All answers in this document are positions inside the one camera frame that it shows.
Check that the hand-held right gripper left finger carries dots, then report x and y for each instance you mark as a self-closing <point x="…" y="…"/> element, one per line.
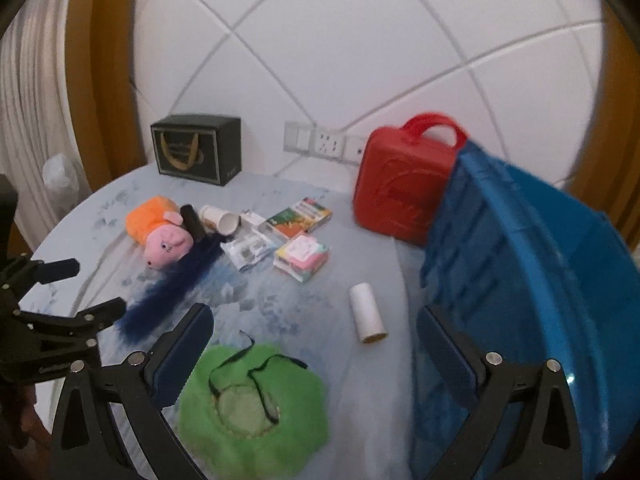
<point x="185" y="350"/>

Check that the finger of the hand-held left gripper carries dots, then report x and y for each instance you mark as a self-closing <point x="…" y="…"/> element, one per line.
<point x="95" y="316"/>
<point x="50" y="269"/>

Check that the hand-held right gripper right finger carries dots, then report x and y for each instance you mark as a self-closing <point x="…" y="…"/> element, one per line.
<point x="445" y="355"/>

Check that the blue plastic bin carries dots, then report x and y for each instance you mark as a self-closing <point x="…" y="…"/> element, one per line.
<point x="525" y="270"/>

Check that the green plush hat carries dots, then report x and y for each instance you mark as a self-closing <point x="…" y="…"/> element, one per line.
<point x="295" y="410"/>

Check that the person's left forearm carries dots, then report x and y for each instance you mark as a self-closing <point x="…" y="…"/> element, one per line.
<point x="30" y="420"/>

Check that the blue marbled desktop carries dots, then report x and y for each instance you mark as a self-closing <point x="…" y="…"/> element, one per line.
<point x="300" y="310"/>

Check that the dark blue furry cloth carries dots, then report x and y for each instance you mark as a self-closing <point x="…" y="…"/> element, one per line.
<point x="165" y="300"/>

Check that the white paper roll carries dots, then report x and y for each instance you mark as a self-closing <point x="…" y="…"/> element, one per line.
<point x="365" y="310"/>

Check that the clear plastic bag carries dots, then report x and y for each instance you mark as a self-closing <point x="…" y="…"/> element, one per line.
<point x="60" y="175"/>

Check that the pink pig plush toy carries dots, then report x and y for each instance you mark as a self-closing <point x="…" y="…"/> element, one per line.
<point x="165" y="242"/>

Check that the white wipes packet blue label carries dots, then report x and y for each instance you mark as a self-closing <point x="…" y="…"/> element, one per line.
<point x="247" y="250"/>

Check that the black remote control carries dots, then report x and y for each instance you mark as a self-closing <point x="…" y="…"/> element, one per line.
<point x="190" y="217"/>

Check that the white paper cup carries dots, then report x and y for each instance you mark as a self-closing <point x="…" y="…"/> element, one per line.
<point x="217" y="217"/>

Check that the small white box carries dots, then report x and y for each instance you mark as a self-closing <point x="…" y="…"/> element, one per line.
<point x="252" y="220"/>

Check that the small pink tissue pack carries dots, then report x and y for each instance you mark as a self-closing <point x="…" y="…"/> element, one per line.
<point x="302" y="255"/>

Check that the white curtain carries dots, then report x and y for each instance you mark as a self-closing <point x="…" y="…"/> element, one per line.
<point x="35" y="110"/>

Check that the green and orange crayon box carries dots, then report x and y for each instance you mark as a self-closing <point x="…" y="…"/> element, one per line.
<point x="297" y="217"/>

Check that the red plastic carry case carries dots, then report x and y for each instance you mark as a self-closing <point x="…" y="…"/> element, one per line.
<point x="400" y="185"/>

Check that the black box with gold print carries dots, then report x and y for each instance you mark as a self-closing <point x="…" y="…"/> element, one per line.
<point x="190" y="150"/>

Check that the white wall socket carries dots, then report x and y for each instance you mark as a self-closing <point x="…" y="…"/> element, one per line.
<point x="355" y="149"/>
<point x="329" y="143"/>

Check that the white wall switch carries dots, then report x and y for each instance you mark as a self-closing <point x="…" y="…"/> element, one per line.
<point x="298" y="136"/>

